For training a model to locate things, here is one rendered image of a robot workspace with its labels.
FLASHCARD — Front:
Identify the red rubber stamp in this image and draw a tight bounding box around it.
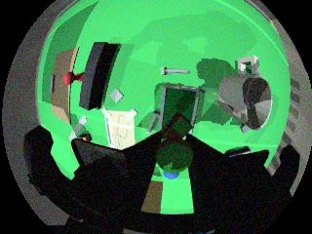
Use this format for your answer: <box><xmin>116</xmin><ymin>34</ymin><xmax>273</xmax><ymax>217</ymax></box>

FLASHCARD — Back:
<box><xmin>63</xmin><ymin>71</ymin><xmax>85</xmax><ymax>86</ymax></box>

